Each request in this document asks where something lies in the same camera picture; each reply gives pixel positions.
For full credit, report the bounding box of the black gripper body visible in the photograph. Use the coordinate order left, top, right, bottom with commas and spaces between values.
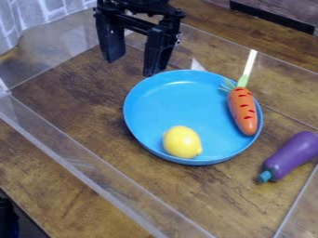
94, 0, 186, 45

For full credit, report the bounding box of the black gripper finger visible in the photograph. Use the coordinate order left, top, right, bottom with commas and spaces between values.
97, 14, 126, 63
144, 27, 174, 76

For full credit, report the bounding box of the blue plastic plate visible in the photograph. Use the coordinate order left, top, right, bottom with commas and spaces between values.
124, 70, 258, 165

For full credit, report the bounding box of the orange toy carrot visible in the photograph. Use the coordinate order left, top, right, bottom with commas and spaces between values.
220, 49, 258, 136

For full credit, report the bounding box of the white patterned curtain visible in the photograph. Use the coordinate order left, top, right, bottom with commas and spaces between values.
0, 0, 98, 55

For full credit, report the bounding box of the dark baseboard strip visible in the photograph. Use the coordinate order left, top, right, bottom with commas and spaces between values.
230, 0, 316, 35

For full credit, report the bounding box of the yellow toy lemon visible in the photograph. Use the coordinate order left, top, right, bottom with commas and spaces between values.
164, 126, 204, 159

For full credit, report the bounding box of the purple toy eggplant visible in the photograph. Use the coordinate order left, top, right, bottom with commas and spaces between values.
258, 131, 318, 183

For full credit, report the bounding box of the clear acrylic tray enclosure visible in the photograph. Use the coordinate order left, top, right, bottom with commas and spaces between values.
0, 0, 318, 238

